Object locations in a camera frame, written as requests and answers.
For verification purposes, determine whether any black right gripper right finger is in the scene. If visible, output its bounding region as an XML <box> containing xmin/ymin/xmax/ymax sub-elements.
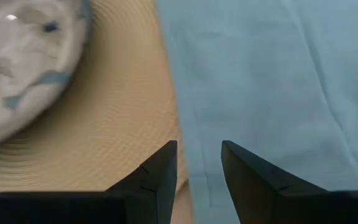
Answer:
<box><xmin>221</xmin><ymin>139</ymin><xmax>358</xmax><ymax>224</ymax></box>

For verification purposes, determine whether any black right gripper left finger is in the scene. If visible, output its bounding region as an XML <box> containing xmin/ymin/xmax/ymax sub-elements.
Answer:
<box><xmin>0</xmin><ymin>139</ymin><xmax>178</xmax><ymax>224</ymax></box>

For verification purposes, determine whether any teal cloth napkin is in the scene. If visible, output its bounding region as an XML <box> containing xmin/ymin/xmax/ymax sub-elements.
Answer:
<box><xmin>155</xmin><ymin>0</ymin><xmax>358</xmax><ymax>224</ymax></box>

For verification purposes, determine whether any round woven straw placemat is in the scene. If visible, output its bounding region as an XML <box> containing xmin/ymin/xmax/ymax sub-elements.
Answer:
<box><xmin>0</xmin><ymin>0</ymin><xmax>190</xmax><ymax>200</ymax></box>

